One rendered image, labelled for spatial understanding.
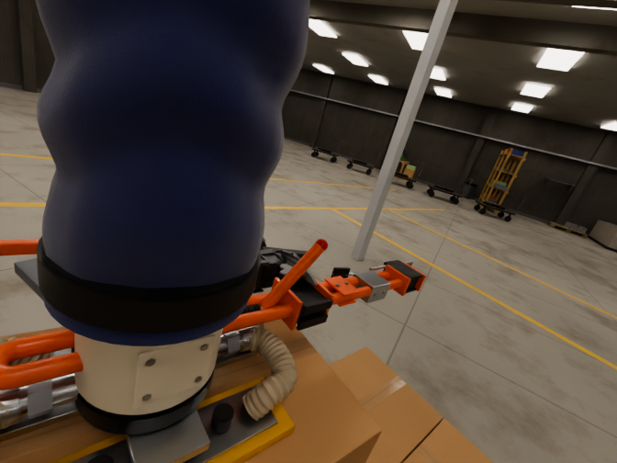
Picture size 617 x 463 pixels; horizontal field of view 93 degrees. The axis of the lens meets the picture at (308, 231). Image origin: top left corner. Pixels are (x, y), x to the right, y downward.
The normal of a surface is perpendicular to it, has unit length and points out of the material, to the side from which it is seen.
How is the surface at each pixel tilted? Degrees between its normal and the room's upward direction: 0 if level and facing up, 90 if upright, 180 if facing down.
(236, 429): 1
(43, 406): 60
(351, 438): 1
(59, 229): 80
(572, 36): 90
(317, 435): 1
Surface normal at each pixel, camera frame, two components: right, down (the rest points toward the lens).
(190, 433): 0.27, -0.90
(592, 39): -0.49, 0.18
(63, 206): -0.49, -0.09
